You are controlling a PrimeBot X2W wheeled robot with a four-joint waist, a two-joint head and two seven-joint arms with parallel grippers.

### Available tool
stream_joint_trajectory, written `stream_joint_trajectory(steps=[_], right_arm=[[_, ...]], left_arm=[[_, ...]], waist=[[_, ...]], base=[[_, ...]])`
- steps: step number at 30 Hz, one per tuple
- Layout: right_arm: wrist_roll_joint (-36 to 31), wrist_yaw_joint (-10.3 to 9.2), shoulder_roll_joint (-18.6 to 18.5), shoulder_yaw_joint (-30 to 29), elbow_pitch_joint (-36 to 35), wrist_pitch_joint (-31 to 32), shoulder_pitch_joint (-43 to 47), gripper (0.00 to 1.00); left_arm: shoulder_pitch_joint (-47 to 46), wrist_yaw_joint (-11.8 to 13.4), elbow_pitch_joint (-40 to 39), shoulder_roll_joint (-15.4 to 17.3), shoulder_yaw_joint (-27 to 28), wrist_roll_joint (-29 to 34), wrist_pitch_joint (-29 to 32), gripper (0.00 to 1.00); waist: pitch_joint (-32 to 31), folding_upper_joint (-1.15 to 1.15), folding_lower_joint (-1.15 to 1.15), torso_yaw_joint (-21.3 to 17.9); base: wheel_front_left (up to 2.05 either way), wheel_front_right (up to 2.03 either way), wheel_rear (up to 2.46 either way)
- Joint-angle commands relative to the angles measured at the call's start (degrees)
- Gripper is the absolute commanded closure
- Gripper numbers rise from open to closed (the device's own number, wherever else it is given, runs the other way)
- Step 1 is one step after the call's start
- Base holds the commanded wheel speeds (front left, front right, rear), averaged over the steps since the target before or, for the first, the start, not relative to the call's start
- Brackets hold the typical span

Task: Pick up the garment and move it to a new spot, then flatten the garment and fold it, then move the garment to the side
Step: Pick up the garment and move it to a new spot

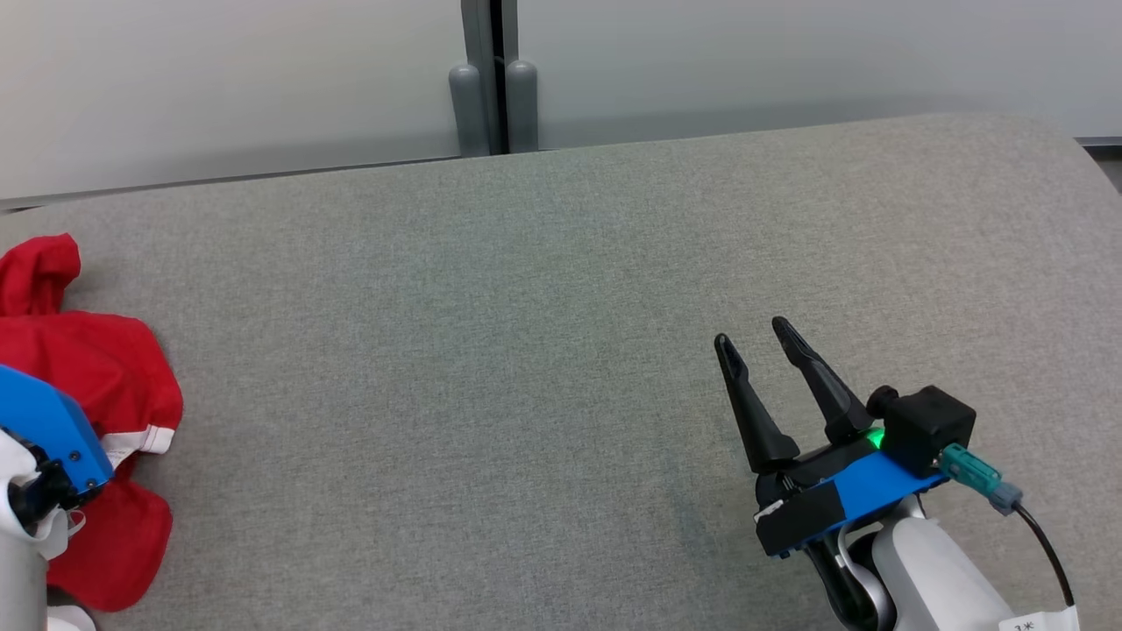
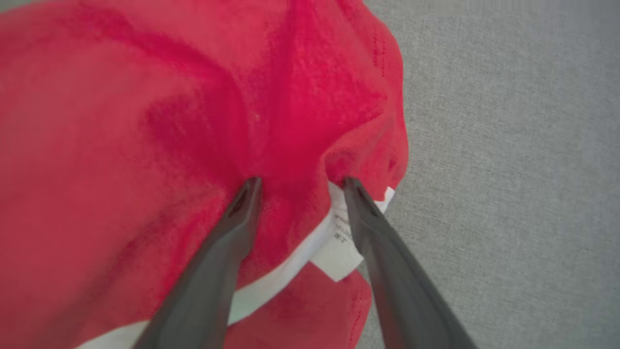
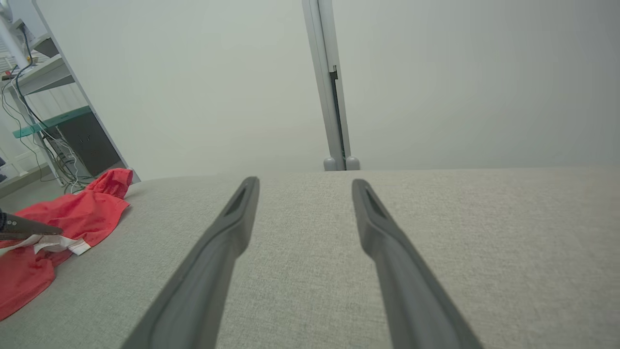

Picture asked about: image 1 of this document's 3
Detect right gripper, blue bracket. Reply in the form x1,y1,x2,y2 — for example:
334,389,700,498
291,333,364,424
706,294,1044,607
714,317,948,559

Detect left gripper, blue bracket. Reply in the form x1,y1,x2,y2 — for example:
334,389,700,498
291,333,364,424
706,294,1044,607
0,364,115,527

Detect red shorts with white trim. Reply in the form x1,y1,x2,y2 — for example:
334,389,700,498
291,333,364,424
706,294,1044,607
0,232,185,613

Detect white paper cable tag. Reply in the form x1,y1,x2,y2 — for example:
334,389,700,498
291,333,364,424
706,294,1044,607
999,605,1081,631

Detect grey partition post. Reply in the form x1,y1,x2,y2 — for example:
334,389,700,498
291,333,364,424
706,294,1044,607
504,0,540,154
449,0,494,159

